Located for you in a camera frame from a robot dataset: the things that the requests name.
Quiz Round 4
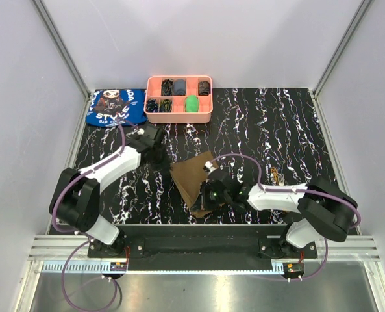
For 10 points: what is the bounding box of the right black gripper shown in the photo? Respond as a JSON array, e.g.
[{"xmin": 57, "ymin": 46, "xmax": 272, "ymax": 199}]
[{"xmin": 192, "ymin": 181, "xmax": 231, "ymax": 212}]

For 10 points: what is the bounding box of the brown cloth napkin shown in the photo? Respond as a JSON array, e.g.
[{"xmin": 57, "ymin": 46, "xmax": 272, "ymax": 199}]
[{"xmin": 170, "ymin": 151, "xmax": 215, "ymax": 218}]

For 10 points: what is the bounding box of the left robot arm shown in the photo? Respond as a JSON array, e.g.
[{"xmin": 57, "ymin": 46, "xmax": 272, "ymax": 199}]
[{"xmin": 49, "ymin": 124, "xmax": 169, "ymax": 257}]

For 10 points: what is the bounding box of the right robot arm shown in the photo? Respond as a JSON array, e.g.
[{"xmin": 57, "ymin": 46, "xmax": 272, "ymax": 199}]
[{"xmin": 191, "ymin": 169, "xmax": 360, "ymax": 259}]

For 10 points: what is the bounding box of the black blue rolled sock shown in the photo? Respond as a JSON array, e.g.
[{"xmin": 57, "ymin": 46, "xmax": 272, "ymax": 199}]
[{"xmin": 145, "ymin": 98, "xmax": 160, "ymax": 113}]

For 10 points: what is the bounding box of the pink compartment tray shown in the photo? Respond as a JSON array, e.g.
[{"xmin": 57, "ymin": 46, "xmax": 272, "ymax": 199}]
[{"xmin": 143, "ymin": 75, "xmax": 214, "ymax": 124}]

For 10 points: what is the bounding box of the green rolled sock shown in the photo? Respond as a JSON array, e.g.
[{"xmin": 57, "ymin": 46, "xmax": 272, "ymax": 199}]
[{"xmin": 185, "ymin": 95, "xmax": 199, "ymax": 113}]

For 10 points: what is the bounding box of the blue printed t-shirt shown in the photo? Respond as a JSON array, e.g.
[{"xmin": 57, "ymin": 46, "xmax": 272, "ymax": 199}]
[{"xmin": 85, "ymin": 89, "xmax": 147, "ymax": 127}]

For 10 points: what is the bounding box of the black yellow rolled sock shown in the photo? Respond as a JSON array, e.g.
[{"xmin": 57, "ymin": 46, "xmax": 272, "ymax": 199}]
[{"xmin": 161, "ymin": 78, "xmax": 173, "ymax": 96}]

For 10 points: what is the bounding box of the grey rolled sock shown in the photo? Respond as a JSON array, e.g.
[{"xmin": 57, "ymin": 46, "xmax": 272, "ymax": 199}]
[{"xmin": 173, "ymin": 79, "xmax": 186, "ymax": 96}]

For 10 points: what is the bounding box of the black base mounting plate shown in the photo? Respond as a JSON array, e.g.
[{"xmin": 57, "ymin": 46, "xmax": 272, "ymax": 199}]
[{"xmin": 88, "ymin": 224, "xmax": 317, "ymax": 274}]

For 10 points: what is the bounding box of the dark patterned rolled sock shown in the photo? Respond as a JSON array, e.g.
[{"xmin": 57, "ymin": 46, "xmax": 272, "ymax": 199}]
[{"xmin": 198, "ymin": 81, "xmax": 211, "ymax": 96}]

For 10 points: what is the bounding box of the black marble pattern mat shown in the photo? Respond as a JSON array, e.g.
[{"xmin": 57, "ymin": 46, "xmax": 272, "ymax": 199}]
[{"xmin": 69, "ymin": 87, "xmax": 358, "ymax": 237}]

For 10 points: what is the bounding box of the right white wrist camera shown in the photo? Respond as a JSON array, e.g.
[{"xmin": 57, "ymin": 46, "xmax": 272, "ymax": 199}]
[{"xmin": 203, "ymin": 161, "xmax": 218, "ymax": 176}]

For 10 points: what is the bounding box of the left aluminium frame post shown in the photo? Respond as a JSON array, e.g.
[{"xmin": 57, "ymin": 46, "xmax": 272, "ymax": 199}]
[{"xmin": 31, "ymin": 0, "xmax": 91, "ymax": 99}]

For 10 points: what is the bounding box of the aluminium frame post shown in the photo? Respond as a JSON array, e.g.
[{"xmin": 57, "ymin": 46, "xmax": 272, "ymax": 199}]
[
  {"xmin": 312, "ymin": 0, "xmax": 374, "ymax": 97},
  {"xmin": 31, "ymin": 0, "xmax": 91, "ymax": 99}
]

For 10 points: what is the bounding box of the right aluminium frame post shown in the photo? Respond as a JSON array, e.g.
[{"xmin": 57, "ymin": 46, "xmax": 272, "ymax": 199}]
[{"xmin": 312, "ymin": 0, "xmax": 374, "ymax": 97}]

